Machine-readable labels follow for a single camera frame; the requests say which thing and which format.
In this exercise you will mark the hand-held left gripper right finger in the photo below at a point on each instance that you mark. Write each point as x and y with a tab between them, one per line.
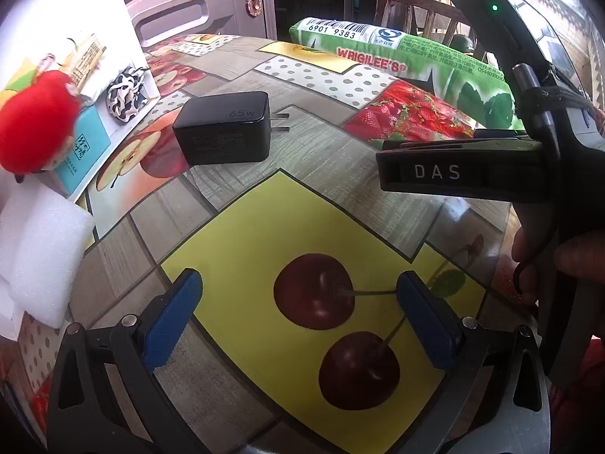
425	321

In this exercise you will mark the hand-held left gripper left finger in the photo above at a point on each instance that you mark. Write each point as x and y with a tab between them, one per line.
172	321

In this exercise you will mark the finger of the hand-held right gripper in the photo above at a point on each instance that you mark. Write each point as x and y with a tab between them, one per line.
425	145

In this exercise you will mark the white foam block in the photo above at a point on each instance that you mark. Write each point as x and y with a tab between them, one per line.
42	246

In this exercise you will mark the white paper tray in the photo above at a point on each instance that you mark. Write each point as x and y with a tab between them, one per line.
61	4

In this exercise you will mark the person's right hand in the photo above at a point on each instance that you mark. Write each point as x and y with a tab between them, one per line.
583	255

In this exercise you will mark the green Wrigilee's bag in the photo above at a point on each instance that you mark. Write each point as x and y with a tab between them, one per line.
425	56

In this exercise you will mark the fruit print tablecloth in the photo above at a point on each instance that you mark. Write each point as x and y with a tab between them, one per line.
331	194

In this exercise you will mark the wooden chair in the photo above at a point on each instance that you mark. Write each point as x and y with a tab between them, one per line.
390	14

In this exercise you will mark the teal tissue pack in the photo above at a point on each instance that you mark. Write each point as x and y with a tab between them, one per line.
87	146

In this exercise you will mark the black power adapter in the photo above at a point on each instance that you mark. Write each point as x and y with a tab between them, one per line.
222	127

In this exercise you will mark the black and white scrunchie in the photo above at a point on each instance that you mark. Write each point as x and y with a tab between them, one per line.
125	94

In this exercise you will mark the red plush apple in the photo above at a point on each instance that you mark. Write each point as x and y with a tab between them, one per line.
35	123

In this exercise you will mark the yellow tissue pack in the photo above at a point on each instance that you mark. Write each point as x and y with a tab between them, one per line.
87	64

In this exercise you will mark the mauve metal door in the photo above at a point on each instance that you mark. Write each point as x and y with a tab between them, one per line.
189	0

